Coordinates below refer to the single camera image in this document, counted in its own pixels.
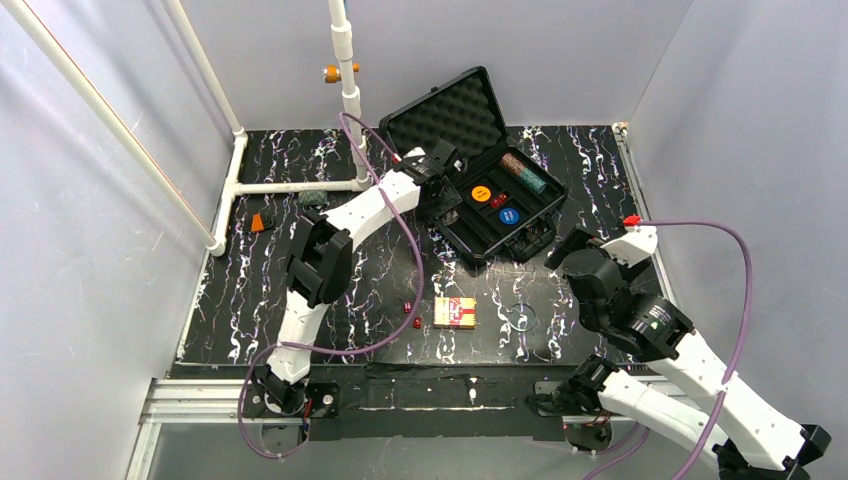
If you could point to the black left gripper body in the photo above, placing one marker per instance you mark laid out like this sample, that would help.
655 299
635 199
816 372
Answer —
444 201

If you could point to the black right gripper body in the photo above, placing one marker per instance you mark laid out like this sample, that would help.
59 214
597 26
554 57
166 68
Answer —
571 244

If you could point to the green blue poker chip stack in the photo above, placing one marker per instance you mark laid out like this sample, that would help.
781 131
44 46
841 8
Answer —
312 198

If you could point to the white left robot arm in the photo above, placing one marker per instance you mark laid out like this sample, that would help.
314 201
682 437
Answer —
320 264

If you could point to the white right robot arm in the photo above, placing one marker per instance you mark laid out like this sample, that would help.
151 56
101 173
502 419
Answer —
721 420

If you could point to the orange hex key set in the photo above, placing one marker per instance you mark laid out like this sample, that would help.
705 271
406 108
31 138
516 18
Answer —
260 222

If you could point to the orange dealer button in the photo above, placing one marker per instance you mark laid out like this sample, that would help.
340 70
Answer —
481 194

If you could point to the red dice in case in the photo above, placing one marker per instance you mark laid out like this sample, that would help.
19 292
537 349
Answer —
499 200

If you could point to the blue small blind button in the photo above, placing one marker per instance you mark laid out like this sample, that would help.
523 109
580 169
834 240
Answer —
509 216

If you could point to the black foam-lined poker case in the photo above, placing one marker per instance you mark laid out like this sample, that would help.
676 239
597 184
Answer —
491 196

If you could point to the brown teal chip stack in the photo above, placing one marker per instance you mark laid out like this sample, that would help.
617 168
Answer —
521 171

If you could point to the clear plastic disc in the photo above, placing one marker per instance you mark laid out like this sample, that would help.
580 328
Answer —
522 317

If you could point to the red playing card box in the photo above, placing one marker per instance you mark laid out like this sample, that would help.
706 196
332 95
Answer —
455 312

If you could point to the orange clamp on pipe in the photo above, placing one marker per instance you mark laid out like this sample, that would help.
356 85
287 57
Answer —
332 74

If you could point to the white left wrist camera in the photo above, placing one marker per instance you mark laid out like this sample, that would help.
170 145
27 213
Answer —
409 159

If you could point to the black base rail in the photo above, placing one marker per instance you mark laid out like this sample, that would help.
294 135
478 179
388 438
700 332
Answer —
427 401

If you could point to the white PVC pipe frame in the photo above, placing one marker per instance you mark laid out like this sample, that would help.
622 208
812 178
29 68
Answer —
215 237

